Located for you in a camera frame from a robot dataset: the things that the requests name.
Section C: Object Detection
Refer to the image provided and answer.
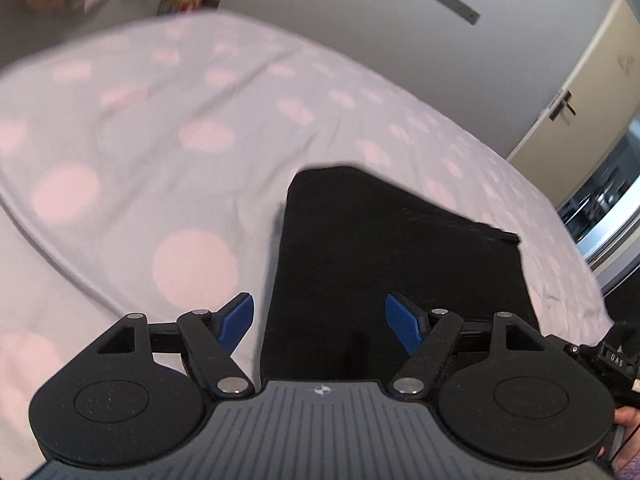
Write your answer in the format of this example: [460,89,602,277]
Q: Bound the black jeans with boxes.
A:
[260,166,537,382]

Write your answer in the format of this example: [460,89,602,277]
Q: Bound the person right hand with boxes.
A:
[614,406,640,431]

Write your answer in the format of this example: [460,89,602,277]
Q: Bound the pink polka dot bedsheet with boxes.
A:
[1,11,611,479]

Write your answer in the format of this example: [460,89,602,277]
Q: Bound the cream door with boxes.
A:
[508,0,640,207]

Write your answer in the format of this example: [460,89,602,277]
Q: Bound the metal door handle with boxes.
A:
[548,90,577,122]

